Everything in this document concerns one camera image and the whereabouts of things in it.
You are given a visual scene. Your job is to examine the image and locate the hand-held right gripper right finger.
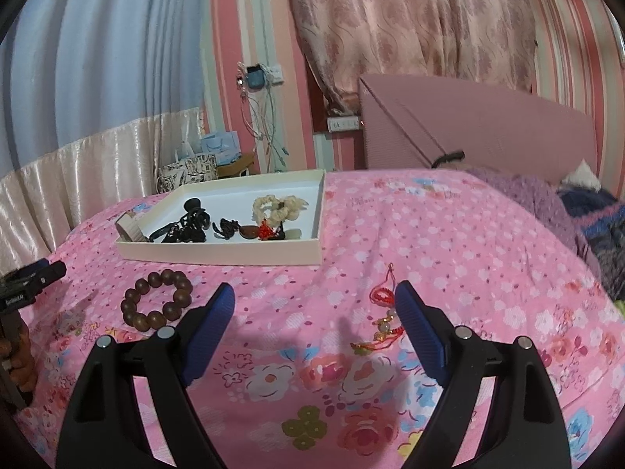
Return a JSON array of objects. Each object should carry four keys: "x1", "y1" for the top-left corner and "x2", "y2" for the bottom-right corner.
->
[{"x1": 395, "y1": 281, "x2": 572, "y2": 469}]

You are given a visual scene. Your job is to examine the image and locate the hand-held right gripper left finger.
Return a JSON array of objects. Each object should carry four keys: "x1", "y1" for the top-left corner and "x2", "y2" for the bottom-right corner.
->
[{"x1": 55, "y1": 282, "x2": 236, "y2": 469}]

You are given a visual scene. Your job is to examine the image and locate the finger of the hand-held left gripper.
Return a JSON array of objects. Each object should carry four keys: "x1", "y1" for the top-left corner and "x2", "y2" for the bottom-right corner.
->
[{"x1": 14, "y1": 260, "x2": 68, "y2": 290}]

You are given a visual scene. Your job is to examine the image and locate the red knotted cord charm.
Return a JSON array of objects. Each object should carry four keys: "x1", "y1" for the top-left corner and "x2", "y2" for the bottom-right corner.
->
[{"x1": 350, "y1": 264, "x2": 406, "y2": 354}]

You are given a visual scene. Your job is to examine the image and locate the brown wooden bead bracelet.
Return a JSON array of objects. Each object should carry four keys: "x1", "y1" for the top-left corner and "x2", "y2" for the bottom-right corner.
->
[{"x1": 120, "y1": 269, "x2": 193, "y2": 329}]

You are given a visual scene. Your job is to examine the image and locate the small wooden comb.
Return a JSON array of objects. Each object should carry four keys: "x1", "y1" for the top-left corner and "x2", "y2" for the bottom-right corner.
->
[{"x1": 117, "y1": 210, "x2": 147, "y2": 242}]

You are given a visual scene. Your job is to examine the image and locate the black cord charm with bell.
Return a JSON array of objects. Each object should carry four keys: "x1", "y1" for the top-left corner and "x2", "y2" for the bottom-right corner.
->
[{"x1": 149, "y1": 197, "x2": 213, "y2": 245}]

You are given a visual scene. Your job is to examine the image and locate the black cord necklace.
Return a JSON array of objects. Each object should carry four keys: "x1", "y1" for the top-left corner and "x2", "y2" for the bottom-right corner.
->
[{"x1": 212, "y1": 218, "x2": 241, "y2": 241}]

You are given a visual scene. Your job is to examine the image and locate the brown pendant with red tassel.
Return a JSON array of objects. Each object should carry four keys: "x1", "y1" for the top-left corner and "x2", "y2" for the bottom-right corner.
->
[{"x1": 239, "y1": 220, "x2": 289, "y2": 243}]

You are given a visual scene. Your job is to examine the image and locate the cream bead bracelet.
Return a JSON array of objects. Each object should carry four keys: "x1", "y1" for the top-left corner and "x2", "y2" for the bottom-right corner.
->
[{"x1": 251, "y1": 195, "x2": 298, "y2": 229}]

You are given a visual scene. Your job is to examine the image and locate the white shallow cardboard box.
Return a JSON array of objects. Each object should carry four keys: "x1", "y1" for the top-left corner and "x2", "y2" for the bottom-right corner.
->
[{"x1": 116, "y1": 169, "x2": 327, "y2": 265}]

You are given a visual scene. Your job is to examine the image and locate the person's left hand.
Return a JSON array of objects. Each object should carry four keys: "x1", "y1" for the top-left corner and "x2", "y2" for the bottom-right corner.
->
[{"x1": 0, "y1": 320, "x2": 36, "y2": 394}]

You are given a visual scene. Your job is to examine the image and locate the pink floral bedsheet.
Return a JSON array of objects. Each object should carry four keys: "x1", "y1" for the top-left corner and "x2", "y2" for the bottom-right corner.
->
[{"x1": 0, "y1": 168, "x2": 625, "y2": 469}]

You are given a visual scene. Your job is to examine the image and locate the cream satin curtain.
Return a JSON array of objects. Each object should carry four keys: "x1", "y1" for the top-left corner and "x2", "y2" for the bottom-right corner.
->
[{"x1": 0, "y1": 106, "x2": 206, "y2": 274}]

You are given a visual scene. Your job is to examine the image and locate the floral print tote bag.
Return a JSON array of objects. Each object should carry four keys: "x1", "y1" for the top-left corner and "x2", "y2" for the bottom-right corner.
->
[{"x1": 157, "y1": 153, "x2": 218, "y2": 193}]

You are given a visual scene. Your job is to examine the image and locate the brown cardboard box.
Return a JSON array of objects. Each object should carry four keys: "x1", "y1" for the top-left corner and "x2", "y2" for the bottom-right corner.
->
[{"x1": 217, "y1": 154, "x2": 255, "y2": 179}]

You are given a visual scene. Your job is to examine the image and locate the purple fleece blanket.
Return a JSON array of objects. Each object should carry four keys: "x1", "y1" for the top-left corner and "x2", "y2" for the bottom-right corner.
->
[{"x1": 464, "y1": 166, "x2": 587, "y2": 255}]

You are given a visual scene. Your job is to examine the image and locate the light blue gift bag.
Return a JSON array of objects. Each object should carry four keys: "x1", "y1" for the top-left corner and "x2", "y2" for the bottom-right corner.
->
[{"x1": 200, "y1": 132, "x2": 241, "y2": 166}]

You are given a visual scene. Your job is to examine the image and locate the dark blue patterned blanket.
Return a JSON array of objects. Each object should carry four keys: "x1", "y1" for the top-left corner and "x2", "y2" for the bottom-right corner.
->
[{"x1": 557, "y1": 188, "x2": 625, "y2": 301}]

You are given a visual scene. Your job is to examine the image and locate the pink padded headboard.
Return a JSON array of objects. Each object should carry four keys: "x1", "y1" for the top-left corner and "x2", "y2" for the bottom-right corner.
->
[{"x1": 358, "y1": 74, "x2": 599, "y2": 186}]

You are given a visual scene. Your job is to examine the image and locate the white power strip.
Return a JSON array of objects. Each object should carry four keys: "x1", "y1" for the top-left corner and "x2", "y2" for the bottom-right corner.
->
[{"x1": 326, "y1": 115, "x2": 362, "y2": 132}]

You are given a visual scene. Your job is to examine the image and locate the white cloth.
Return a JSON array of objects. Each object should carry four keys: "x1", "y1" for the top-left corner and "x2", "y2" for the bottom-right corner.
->
[{"x1": 561, "y1": 159, "x2": 602, "y2": 190}]

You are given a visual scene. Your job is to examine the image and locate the blue sheer curtain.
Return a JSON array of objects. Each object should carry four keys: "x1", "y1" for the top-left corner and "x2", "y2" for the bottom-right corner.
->
[{"x1": 0, "y1": 0, "x2": 216, "y2": 177}]

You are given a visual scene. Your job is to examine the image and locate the blue charger pouch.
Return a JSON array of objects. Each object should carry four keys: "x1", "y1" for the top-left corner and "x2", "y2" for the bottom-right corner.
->
[{"x1": 244, "y1": 65, "x2": 267, "y2": 93}]

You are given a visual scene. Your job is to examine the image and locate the pink patterned curtain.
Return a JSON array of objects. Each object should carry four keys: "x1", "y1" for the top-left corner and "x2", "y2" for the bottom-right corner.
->
[{"x1": 283, "y1": 0, "x2": 538, "y2": 111}]

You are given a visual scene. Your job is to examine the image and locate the white charging cables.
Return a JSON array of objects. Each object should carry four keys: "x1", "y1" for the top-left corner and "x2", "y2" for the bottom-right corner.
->
[{"x1": 239, "y1": 90, "x2": 289, "y2": 174}]

